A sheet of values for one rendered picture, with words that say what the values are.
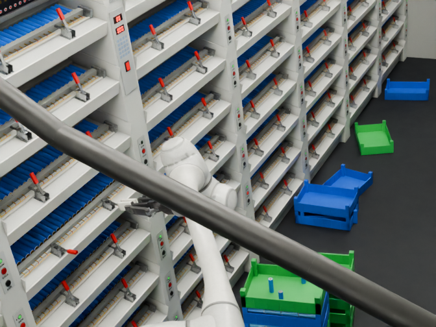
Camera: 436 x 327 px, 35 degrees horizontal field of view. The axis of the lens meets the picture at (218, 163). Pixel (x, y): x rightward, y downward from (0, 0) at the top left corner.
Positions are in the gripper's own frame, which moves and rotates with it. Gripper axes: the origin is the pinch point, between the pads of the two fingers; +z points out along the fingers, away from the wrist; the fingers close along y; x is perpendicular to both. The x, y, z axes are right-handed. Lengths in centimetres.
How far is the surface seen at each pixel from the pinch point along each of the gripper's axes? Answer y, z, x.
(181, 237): 39, 20, -39
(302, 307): 28, -32, -64
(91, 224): -10.3, 8.7, -1.0
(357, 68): 267, 26, -59
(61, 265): -28.5, 8.0, -3.8
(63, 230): -19.7, 10.9, 3.1
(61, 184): -18.1, 4.0, 18.7
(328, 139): 204, 29, -79
